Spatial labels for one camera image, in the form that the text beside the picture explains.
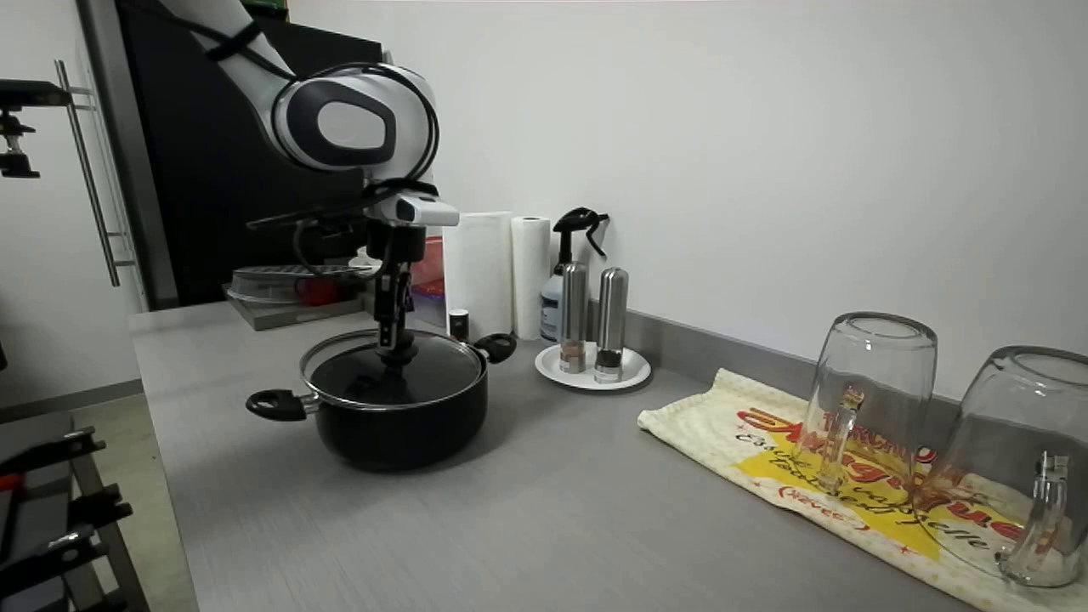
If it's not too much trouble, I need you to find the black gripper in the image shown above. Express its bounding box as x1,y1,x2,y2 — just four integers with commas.
357,214,431,367

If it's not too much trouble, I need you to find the glass pot lid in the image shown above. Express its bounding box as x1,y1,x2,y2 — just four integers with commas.
295,327,492,416

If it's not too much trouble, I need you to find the black cooking pot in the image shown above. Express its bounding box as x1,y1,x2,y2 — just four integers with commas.
241,327,522,476

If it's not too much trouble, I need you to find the clear drinking glass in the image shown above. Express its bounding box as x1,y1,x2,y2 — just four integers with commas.
930,344,1088,591
795,308,941,491

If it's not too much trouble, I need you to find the white paper towel roll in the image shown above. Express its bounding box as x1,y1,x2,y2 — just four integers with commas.
510,209,560,344
442,207,522,340

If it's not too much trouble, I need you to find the spray bottle with black nozzle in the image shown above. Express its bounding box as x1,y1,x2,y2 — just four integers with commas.
538,202,612,346

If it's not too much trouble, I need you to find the stainless steel shaker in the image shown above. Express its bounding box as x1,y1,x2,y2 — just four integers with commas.
556,258,595,376
593,260,633,384

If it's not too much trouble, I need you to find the small white saucer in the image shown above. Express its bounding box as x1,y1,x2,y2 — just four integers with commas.
531,340,657,399

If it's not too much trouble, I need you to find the printed cream kitchen towel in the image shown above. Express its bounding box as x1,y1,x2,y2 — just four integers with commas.
636,362,1088,612

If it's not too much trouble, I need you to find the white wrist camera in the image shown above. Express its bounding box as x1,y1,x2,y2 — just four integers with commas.
391,190,463,235

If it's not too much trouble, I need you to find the long metal door handle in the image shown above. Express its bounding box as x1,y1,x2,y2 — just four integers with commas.
52,57,140,289

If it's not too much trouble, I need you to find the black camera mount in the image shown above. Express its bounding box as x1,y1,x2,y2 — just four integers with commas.
0,76,74,183

